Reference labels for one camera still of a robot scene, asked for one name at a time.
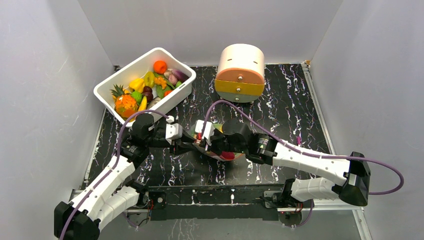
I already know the grey toy fish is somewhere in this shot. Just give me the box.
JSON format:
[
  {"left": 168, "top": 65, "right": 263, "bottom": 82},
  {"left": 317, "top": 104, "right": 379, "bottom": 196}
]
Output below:
[{"left": 146, "top": 96, "right": 162, "bottom": 109}]

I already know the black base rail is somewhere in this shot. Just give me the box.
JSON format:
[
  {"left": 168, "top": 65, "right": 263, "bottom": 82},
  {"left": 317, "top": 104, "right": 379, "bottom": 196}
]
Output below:
[{"left": 115, "top": 183, "right": 316, "bottom": 222}]

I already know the white plastic bin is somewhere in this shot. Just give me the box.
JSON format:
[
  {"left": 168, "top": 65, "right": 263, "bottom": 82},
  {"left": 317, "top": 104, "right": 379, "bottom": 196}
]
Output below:
[{"left": 93, "top": 47, "right": 196, "bottom": 124}]

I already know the toy pineapple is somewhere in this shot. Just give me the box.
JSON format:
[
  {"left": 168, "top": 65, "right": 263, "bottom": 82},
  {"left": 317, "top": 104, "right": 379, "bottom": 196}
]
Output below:
[{"left": 110, "top": 84, "right": 139, "bottom": 119}]

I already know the purple toy onion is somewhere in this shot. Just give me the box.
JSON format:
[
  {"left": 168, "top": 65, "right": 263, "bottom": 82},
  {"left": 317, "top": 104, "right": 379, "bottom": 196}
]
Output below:
[{"left": 171, "top": 69, "right": 189, "bottom": 83}]

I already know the toy garlic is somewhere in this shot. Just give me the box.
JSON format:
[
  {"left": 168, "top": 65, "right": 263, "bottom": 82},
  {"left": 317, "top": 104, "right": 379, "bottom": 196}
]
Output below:
[{"left": 163, "top": 70, "right": 179, "bottom": 87}]

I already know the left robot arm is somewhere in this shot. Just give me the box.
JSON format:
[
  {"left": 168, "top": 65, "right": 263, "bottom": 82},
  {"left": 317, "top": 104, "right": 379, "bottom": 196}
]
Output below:
[{"left": 54, "top": 110, "right": 197, "bottom": 240}]

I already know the orange toy tangerine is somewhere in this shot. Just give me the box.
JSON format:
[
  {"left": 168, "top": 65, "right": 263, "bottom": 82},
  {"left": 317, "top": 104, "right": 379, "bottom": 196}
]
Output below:
[{"left": 153, "top": 60, "right": 168, "bottom": 75}]

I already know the clear zip top bag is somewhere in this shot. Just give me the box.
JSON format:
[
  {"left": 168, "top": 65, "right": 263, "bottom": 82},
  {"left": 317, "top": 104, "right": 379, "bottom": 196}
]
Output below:
[{"left": 188, "top": 123, "right": 245, "bottom": 162}]

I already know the purple cable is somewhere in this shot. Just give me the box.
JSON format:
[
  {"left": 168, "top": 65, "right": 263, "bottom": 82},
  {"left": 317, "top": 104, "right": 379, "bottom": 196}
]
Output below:
[
  {"left": 201, "top": 99, "right": 405, "bottom": 196},
  {"left": 58, "top": 109, "right": 175, "bottom": 240}
]

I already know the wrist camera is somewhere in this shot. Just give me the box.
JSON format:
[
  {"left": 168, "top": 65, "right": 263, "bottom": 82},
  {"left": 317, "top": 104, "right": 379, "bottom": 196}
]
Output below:
[
  {"left": 194, "top": 120, "right": 215, "bottom": 145},
  {"left": 165, "top": 115, "right": 183, "bottom": 145}
]

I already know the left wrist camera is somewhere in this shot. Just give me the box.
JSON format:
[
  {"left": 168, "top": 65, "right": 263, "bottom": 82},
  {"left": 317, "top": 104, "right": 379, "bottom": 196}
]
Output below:
[{"left": 165, "top": 115, "right": 183, "bottom": 145}]

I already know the dark toy plum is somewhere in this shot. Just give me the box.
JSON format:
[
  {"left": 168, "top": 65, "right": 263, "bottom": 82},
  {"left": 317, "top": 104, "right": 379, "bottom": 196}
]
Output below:
[
  {"left": 142, "top": 85, "right": 153, "bottom": 93},
  {"left": 142, "top": 91, "right": 154, "bottom": 103}
]

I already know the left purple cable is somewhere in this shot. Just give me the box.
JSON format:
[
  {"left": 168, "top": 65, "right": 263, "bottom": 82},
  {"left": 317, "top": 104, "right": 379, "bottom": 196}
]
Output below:
[{"left": 58, "top": 109, "right": 175, "bottom": 240}]

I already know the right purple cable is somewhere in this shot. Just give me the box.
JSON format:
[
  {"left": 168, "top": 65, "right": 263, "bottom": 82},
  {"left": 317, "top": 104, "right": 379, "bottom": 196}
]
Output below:
[{"left": 201, "top": 99, "right": 405, "bottom": 196}]

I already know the green toy pepper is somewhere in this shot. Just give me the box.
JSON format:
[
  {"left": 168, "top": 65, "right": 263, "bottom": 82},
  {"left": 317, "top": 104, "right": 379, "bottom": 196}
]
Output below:
[{"left": 143, "top": 71, "right": 156, "bottom": 88}]

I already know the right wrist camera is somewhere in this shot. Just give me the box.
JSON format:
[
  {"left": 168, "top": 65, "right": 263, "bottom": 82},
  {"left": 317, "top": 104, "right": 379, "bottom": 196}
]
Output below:
[{"left": 194, "top": 120, "right": 215, "bottom": 145}]

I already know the purple toy sweet potato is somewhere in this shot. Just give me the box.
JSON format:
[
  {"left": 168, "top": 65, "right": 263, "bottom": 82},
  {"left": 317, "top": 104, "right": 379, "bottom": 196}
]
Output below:
[{"left": 219, "top": 151, "right": 235, "bottom": 161}]

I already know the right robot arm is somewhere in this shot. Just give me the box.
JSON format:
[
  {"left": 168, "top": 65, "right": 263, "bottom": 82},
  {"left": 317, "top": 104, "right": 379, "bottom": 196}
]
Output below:
[{"left": 194, "top": 120, "right": 371, "bottom": 208}]

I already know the small yellow toy banana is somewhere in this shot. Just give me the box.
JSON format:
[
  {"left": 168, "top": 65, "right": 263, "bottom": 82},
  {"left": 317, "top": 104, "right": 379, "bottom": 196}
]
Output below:
[{"left": 137, "top": 96, "right": 148, "bottom": 112}]

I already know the small green toy cabbage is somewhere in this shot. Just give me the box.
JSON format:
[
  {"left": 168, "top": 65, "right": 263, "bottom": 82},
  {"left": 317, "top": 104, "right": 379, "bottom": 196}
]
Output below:
[{"left": 131, "top": 90, "right": 143, "bottom": 105}]

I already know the round drawer cabinet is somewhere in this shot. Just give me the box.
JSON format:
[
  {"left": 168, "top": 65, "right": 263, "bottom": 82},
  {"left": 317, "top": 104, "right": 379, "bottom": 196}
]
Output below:
[{"left": 214, "top": 43, "right": 265, "bottom": 103}]

